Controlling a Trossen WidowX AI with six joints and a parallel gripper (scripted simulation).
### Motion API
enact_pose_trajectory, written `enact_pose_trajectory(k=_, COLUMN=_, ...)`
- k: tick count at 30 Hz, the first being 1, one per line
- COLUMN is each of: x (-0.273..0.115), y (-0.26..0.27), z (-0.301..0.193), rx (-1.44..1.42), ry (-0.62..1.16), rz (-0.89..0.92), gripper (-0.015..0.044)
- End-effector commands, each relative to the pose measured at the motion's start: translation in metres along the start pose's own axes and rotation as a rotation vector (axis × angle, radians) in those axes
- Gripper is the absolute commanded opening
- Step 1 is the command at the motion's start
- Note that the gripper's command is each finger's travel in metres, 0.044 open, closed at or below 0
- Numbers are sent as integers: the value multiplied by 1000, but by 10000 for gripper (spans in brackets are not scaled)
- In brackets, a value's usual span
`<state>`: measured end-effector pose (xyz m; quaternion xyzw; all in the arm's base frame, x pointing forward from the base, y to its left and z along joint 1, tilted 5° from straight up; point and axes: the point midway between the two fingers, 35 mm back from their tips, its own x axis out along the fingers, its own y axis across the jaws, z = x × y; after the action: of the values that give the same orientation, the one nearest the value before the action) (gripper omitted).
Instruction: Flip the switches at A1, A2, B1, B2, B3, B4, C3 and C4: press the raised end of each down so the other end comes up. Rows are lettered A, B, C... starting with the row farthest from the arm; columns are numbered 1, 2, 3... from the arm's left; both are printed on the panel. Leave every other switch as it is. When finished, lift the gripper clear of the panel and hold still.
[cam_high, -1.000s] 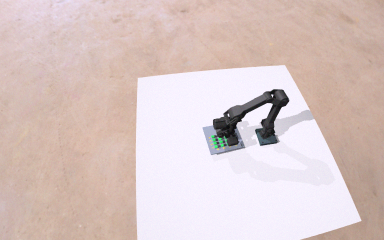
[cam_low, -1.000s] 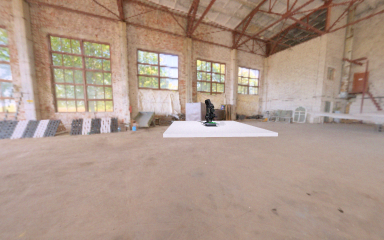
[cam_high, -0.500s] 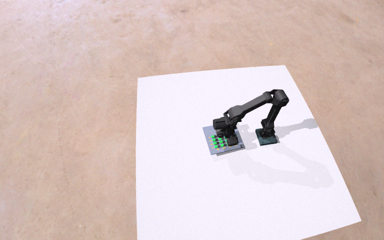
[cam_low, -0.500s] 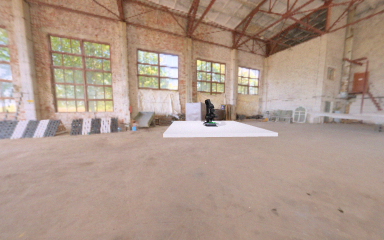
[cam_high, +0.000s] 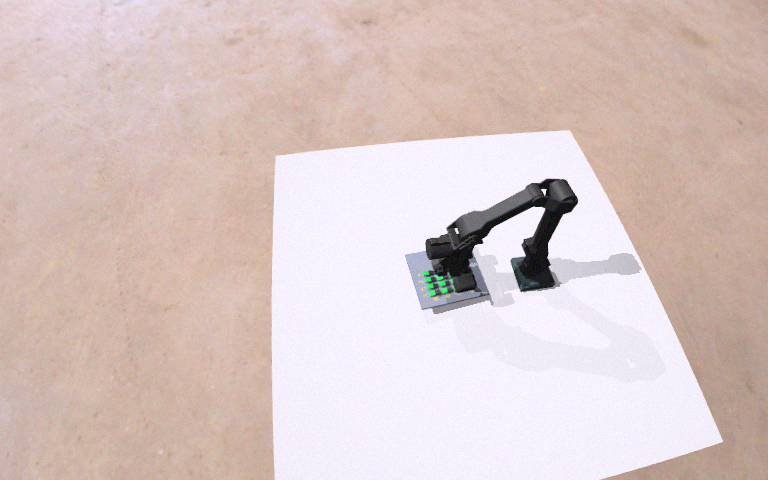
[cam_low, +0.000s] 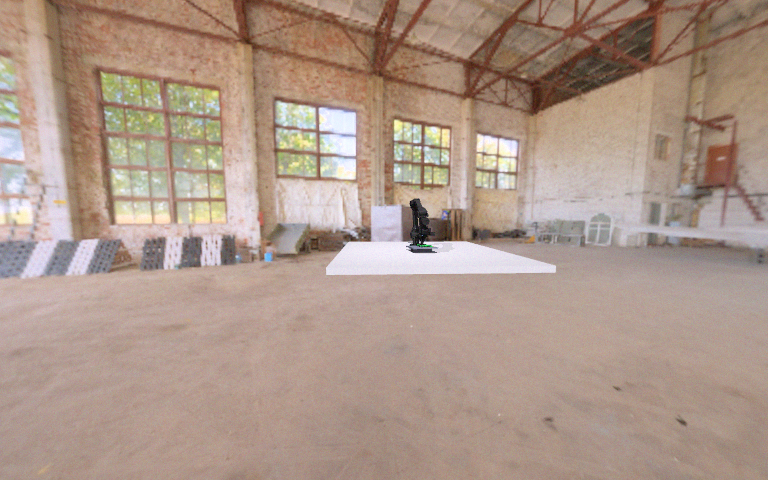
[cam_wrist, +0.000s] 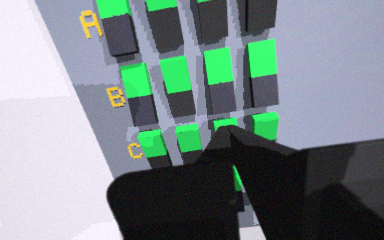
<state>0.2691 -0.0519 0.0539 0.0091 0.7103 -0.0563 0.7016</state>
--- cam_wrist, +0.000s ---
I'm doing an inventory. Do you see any grey switch panel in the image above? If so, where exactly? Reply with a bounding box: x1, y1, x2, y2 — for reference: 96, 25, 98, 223
34, 0, 384, 179

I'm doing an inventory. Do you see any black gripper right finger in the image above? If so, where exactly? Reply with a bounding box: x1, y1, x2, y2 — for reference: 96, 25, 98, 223
226, 124, 384, 240

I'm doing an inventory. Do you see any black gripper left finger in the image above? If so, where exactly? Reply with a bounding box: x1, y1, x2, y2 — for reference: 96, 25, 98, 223
106, 125, 241, 240

